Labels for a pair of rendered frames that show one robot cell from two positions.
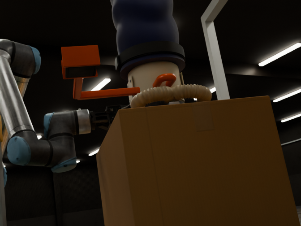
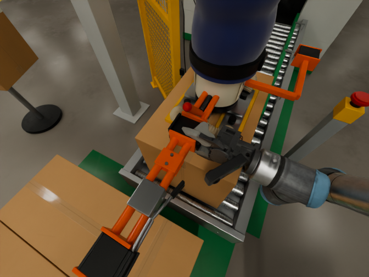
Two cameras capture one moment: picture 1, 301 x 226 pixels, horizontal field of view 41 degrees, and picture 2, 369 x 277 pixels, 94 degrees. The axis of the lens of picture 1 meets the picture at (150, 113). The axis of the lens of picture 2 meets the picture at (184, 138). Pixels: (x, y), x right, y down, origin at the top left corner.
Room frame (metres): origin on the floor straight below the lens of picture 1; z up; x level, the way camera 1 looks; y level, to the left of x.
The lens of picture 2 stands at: (1.74, 0.22, 1.50)
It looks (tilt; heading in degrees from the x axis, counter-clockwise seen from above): 58 degrees down; 222
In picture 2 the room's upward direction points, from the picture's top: straight up
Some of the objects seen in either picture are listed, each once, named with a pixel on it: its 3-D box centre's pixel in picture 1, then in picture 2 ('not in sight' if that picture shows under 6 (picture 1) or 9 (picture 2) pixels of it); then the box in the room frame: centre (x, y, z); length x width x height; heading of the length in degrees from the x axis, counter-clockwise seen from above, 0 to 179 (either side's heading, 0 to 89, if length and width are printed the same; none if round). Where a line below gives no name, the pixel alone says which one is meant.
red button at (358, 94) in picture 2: not in sight; (359, 100); (0.94, 0.40, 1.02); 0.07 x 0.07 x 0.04
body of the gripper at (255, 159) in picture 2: (106, 118); (233, 150); (1.48, 0.17, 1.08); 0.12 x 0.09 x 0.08; 104
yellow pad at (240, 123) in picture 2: not in sight; (237, 110); (1.25, 0.06, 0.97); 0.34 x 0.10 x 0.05; 14
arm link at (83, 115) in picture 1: (84, 120); (262, 165); (1.46, 0.25, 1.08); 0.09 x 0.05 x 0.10; 14
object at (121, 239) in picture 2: not in sight; (107, 257); (1.85, 0.11, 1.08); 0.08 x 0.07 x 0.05; 14
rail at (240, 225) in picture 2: not in sight; (280, 92); (0.41, 0.08, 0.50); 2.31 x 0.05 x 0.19; 14
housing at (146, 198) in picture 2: not in sight; (147, 198); (1.72, 0.08, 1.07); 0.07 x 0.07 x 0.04; 14
